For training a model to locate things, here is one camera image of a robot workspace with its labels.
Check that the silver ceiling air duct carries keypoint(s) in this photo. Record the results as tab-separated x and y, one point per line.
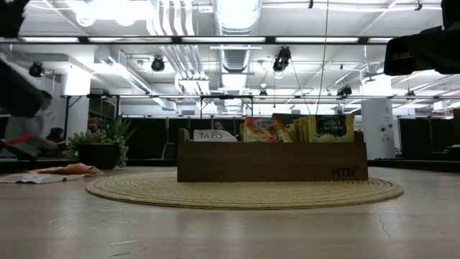
237	18

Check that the grey office chair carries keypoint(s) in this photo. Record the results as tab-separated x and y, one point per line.
169	151

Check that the black ceiling spot lamp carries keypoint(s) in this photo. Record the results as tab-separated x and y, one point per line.
36	70
282	59
158	64
345	90

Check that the white pillar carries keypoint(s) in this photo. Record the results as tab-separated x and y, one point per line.
377	129

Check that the black partition panel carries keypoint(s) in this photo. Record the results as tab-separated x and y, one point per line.
154	140
408	136

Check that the orange and white tea packet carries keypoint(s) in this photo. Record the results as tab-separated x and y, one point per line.
215	136
72	170
36	178

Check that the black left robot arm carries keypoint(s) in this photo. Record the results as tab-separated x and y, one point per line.
18	93

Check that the person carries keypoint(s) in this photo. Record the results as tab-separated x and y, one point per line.
94	125
55	138
218	125
21	129

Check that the potted green succulent plant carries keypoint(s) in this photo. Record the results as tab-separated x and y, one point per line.
100	151

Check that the round woven beige placemat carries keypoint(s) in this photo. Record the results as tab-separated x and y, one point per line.
143	190

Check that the dark wooden tea box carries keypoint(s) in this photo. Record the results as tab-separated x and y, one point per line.
258	163

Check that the black aluminium rig frame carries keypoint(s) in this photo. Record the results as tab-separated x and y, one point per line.
230	40

